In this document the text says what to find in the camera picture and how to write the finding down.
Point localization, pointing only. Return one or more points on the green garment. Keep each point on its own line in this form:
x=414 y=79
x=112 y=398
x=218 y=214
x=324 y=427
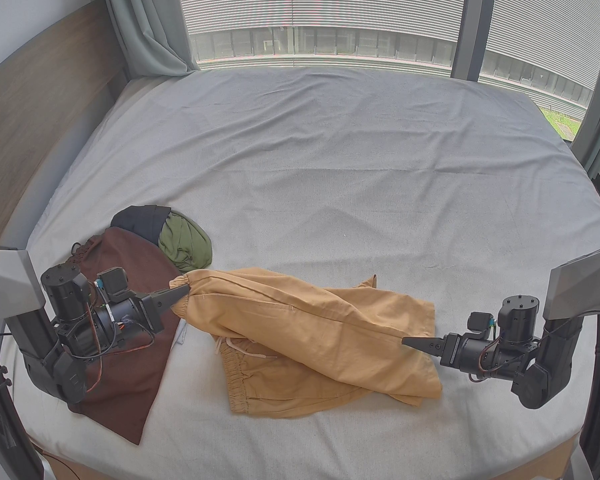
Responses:
x=187 y=245

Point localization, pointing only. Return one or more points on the brown garment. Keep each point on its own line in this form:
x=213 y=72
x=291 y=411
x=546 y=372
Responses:
x=130 y=393

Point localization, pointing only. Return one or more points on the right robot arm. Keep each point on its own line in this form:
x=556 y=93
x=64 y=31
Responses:
x=520 y=318

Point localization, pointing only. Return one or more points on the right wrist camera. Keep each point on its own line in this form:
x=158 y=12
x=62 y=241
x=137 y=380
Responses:
x=480 y=323

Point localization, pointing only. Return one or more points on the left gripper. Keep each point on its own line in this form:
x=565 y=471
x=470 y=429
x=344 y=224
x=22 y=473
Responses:
x=137 y=315

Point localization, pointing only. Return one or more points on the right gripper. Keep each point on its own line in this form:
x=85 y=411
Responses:
x=462 y=353

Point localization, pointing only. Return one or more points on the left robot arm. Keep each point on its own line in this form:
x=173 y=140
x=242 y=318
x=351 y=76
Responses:
x=60 y=288

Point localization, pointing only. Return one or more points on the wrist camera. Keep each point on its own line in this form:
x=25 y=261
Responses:
x=114 y=283
x=480 y=323

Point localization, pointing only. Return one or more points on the tan shorts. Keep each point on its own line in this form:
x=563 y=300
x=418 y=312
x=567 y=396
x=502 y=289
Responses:
x=305 y=328

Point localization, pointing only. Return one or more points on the bed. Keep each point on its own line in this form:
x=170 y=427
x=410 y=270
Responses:
x=355 y=168

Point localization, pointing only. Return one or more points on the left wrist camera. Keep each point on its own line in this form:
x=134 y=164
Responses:
x=114 y=283

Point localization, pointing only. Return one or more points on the black garment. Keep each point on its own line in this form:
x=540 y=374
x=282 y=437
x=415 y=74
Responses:
x=135 y=223

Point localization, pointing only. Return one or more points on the window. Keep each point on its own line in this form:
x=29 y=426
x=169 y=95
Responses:
x=472 y=18

